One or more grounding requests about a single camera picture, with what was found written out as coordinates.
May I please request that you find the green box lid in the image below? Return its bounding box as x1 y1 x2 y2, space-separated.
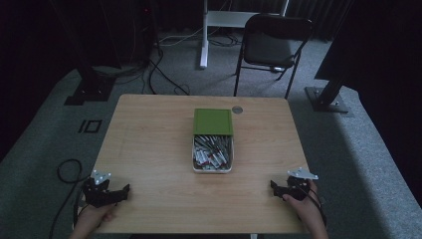
192 108 234 136

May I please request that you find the pile of pens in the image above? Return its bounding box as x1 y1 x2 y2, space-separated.
193 134 233 171

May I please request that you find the person's right hand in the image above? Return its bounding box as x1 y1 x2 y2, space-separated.
282 179 322 230

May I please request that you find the black folding chair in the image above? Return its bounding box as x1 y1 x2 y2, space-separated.
232 13 315 101

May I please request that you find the white floor cable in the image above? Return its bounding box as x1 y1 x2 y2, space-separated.
157 27 205 48

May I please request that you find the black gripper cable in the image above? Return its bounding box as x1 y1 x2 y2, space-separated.
48 158 88 239
296 184 328 228

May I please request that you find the black stand with base plate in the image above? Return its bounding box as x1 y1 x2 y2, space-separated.
63 0 117 107
304 59 350 115

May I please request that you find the black floor cable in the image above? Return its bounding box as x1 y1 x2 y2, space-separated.
141 46 191 98

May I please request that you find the white open box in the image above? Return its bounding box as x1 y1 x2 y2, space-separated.
191 133 235 174

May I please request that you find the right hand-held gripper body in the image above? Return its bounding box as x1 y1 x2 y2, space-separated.
286 166 319 202

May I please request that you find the person's left hand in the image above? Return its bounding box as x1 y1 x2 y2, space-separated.
77 202 117 234

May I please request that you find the white desk frame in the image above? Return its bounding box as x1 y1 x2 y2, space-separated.
199 0 291 70

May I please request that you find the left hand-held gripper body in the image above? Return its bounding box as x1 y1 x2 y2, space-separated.
81 169 114 209

